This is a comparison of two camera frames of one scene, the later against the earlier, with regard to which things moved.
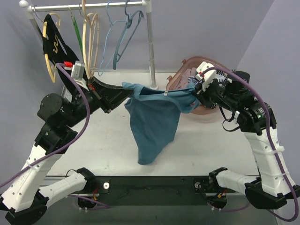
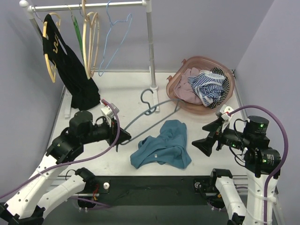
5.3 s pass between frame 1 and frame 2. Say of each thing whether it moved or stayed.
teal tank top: moved
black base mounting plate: stayed
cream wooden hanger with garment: stayed
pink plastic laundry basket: stayed
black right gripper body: moved
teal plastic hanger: moved
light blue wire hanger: stayed
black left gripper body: moved
